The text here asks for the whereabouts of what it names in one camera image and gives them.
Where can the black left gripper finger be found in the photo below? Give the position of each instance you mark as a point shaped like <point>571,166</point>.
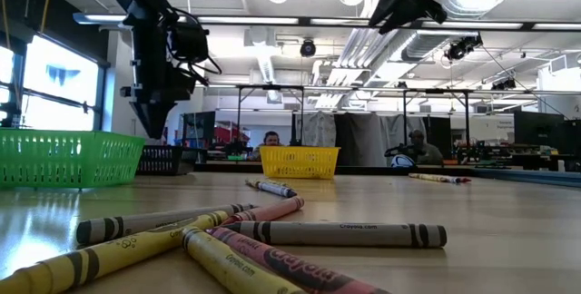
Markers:
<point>147,114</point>
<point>163,114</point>

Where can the red crayon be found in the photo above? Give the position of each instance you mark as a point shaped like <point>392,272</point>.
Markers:
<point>272,211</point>
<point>290,267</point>
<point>460,179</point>

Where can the black monitor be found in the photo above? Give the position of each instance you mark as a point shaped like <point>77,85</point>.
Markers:
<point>540,128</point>
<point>199,126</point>

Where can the black plastic basket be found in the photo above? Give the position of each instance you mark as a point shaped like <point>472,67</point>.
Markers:
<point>168,160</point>

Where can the beam with light strips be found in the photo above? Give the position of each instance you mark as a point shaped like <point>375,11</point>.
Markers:
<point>472,25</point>

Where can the red cabinet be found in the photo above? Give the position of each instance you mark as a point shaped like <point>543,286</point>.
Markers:
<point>229,135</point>

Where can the bright window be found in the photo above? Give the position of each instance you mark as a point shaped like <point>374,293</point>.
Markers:
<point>59,103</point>

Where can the black ceiling lamp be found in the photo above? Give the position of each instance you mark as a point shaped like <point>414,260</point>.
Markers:
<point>308,48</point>

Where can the green plastic basket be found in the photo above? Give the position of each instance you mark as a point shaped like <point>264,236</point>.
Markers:
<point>68,162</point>

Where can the grey curtain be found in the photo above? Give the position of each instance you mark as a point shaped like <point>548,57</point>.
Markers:
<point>395,126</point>
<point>320,128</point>

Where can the person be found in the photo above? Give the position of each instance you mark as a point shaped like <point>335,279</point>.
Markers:
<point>271,140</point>
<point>426,151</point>

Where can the grey crayon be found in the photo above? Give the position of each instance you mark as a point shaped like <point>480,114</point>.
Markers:
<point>277,189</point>
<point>340,235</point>
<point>136,226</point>

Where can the black curtain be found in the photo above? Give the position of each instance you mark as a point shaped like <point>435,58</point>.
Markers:
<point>447,140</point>
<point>358,140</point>

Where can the yellow plastic basket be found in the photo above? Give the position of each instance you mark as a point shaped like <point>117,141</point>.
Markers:
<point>299,162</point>

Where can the black and white ball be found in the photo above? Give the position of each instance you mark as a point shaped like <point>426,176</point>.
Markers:
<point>403,161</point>

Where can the black overhead camera rig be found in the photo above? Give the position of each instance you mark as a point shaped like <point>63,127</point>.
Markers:
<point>504,84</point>
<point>463,47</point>

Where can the distant black workstation frame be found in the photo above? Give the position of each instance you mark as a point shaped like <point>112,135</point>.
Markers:
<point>272,87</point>

